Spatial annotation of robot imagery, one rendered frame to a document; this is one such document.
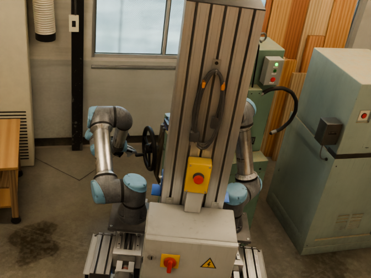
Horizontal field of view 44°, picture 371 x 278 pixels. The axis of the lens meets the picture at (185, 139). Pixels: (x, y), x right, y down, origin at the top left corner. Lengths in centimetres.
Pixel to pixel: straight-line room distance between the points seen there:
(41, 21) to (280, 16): 197
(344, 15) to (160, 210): 309
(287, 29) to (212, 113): 270
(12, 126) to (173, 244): 223
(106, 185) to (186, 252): 66
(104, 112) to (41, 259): 130
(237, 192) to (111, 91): 214
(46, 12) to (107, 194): 182
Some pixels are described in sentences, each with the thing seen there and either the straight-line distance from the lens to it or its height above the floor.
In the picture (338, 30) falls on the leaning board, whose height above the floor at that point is 126.
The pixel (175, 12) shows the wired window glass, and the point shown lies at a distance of 402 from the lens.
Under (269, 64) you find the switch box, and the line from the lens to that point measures 269.
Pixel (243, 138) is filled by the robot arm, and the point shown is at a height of 127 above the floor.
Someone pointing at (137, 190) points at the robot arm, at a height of 103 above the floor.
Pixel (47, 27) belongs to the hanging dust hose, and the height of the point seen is 119.
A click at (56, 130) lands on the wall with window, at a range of 426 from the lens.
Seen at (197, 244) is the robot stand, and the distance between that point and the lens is 167.
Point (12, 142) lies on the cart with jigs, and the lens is 347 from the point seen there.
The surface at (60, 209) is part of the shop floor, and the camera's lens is 365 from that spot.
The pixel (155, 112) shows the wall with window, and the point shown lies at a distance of 428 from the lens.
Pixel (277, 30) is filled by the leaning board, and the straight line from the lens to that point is 414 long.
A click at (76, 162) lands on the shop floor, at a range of 414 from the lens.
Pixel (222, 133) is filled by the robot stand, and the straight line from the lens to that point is 163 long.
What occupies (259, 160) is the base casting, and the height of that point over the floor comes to 80.
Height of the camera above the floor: 238
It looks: 31 degrees down
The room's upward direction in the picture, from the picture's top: 8 degrees clockwise
